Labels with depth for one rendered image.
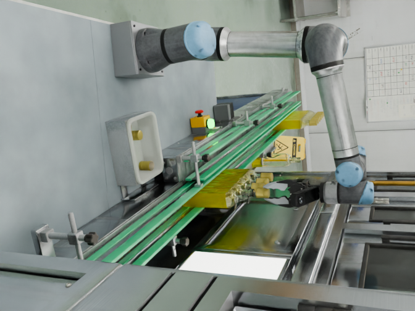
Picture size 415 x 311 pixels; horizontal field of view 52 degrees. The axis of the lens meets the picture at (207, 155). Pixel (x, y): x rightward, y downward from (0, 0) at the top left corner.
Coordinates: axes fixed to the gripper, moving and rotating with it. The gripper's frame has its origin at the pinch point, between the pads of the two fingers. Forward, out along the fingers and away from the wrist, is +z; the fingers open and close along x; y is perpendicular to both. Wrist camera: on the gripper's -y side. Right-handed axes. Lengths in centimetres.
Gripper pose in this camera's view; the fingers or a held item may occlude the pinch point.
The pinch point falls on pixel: (266, 193)
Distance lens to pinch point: 153.9
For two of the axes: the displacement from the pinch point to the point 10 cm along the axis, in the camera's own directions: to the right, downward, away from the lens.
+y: 4.1, -1.9, 8.9
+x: -1.0, -9.8, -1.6
